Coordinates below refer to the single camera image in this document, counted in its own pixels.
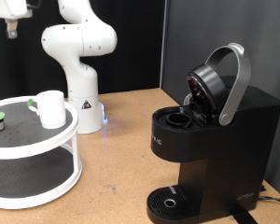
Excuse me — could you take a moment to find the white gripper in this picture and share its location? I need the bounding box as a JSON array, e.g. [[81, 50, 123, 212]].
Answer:
[[0, 0, 34, 40]]

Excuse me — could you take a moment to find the black Keurig coffee machine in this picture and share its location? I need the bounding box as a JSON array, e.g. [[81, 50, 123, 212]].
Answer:
[[146, 42, 280, 224]]

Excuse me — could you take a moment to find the white mug with green mark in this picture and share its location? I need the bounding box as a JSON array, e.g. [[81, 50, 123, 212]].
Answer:
[[27, 90, 67, 130]]

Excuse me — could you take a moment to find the white two-tier turntable shelf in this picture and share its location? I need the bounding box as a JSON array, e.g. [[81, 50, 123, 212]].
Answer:
[[0, 95, 83, 210]]

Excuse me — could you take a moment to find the black curtain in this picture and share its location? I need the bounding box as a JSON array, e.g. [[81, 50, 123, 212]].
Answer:
[[0, 0, 165, 104]]

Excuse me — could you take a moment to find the gray partition panel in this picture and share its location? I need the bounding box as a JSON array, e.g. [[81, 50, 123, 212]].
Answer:
[[161, 0, 280, 200]]

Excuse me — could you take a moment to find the black tape strip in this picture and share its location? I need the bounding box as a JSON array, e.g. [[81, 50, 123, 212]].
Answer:
[[229, 204, 258, 224]]

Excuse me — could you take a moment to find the black robot camera cable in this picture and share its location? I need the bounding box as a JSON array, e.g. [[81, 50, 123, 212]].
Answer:
[[0, 0, 43, 35]]

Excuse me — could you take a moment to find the black machine power cable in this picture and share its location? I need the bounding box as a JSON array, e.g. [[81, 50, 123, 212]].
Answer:
[[258, 195, 280, 206]]

